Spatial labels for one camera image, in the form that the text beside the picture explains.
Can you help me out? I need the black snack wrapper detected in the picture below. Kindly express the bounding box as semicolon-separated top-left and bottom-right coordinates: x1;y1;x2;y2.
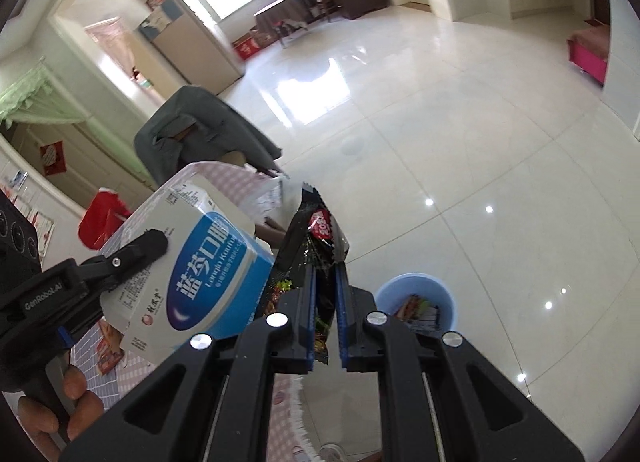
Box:
255;183;349;364

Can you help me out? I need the white blue medicine box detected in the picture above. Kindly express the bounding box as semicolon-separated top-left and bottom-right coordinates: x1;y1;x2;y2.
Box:
101;175;273;364

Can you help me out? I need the blue plastic trash bin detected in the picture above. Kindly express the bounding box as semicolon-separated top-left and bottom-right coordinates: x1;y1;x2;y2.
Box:
374;272;458;333

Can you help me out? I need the person's left hand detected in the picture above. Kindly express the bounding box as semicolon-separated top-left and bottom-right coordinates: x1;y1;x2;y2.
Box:
14;363;106;462

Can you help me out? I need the chair with grey jacket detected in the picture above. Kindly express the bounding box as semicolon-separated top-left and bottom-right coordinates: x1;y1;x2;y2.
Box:
134;84;282;185

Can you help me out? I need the green curtain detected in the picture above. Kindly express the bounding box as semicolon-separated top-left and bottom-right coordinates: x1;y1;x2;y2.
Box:
1;64;152;185

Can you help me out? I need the red cardboard box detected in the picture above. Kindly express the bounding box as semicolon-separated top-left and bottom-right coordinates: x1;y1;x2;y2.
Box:
232;32;265;62

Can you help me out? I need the beige refrigerator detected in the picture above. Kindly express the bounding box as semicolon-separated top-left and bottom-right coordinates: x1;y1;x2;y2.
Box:
138;0;245;94

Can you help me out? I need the small dark covered table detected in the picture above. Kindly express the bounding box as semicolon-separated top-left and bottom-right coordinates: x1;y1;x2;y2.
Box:
254;0;314;48

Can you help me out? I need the pink bed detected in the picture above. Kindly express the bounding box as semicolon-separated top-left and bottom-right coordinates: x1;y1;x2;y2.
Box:
567;25;611;86

